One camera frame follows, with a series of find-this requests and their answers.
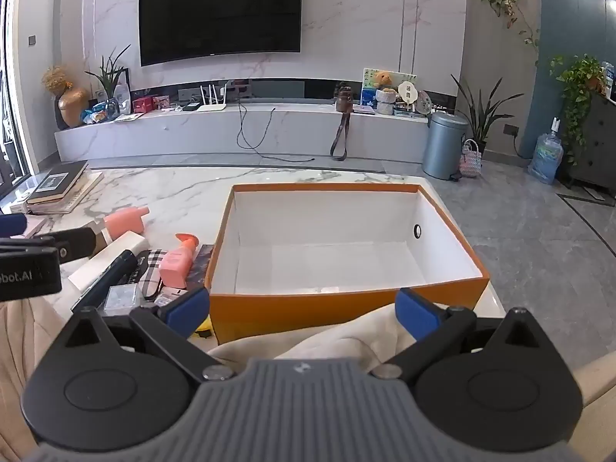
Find pink white woven basket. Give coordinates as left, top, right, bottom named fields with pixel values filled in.
left=459, top=139, right=483, bottom=179

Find black wall television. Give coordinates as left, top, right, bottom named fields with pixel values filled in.
left=139, top=0, right=304, bottom=67

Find black cover book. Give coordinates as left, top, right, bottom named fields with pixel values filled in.
left=26, top=160, right=90, bottom=204

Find black cable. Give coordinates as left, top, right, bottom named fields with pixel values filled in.
left=237, top=101, right=316, bottom=162

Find aloe plant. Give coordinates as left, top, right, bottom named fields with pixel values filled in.
left=84, top=44, right=132, bottom=119

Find blue snack bag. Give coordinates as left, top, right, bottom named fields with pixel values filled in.
left=79, top=101, right=114, bottom=125

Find slim black box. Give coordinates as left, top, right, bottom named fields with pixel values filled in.
left=71, top=249, right=140, bottom=313

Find pink notebook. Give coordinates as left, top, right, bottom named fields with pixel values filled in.
left=10, top=216, right=46, bottom=239

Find white round fan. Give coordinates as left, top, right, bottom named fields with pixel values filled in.
left=397, top=79, right=417, bottom=109

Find trailing pothos plant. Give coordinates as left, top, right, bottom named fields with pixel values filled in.
left=549, top=54, right=608, bottom=167

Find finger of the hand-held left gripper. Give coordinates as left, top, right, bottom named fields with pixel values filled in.
left=0, top=228, right=99, bottom=264
left=0, top=214, right=28, bottom=238

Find plaid patterned package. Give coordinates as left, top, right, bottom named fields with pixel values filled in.
left=126, top=249, right=167, bottom=299

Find beige book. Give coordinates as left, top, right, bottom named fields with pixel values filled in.
left=29, top=171, right=104, bottom=215

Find blue canvas painting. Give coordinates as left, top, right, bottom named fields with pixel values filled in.
left=361, top=68, right=417, bottom=107

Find orange cardboard box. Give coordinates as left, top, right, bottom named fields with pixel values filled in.
left=204, top=182, right=490, bottom=345

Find blue water jug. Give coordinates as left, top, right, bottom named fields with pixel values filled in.
left=527, top=118, right=565, bottom=185

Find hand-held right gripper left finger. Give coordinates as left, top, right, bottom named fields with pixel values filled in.
left=65, top=288, right=235, bottom=381

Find grey pedal trash can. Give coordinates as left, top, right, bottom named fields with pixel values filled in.
left=422, top=112, right=470, bottom=181

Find gold vase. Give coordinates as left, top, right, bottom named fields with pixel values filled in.
left=58, top=87, right=91, bottom=128

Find white plastic bag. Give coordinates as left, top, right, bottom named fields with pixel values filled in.
left=112, top=84, right=132, bottom=115

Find grey plush pot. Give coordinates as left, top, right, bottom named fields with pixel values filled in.
left=375, top=87, right=398, bottom=115

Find long white box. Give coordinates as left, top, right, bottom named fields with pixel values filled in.
left=67, top=231, right=147, bottom=294

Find dried yellow flowers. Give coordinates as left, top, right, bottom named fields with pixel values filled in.
left=41, top=65, right=73, bottom=94

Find black picture frame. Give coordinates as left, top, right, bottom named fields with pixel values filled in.
left=99, top=67, right=131, bottom=102

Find pink cylindrical device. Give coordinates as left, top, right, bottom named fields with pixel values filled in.
left=103, top=206, right=151, bottom=241

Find dark grey cabinet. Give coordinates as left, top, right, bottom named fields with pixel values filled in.
left=568, top=91, right=616, bottom=198

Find potted snake plant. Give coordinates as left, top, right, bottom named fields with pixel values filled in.
left=450, top=73, right=506, bottom=155

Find clear plastic box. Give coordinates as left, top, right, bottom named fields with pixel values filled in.
left=102, top=285, right=141, bottom=316

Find white router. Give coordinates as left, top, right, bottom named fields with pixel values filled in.
left=195, top=84, right=229, bottom=114

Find beige cloth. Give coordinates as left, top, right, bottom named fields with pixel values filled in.
left=0, top=293, right=419, bottom=444

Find pink pump bottle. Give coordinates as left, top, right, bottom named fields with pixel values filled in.
left=159, top=232, right=200, bottom=292

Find marble television console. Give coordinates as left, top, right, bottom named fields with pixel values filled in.
left=54, top=101, right=431, bottom=162

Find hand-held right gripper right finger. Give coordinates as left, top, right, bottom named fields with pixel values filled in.
left=372, top=287, right=544, bottom=380

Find wall climbing vine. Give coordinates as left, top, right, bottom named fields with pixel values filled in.
left=476, top=0, right=542, bottom=65

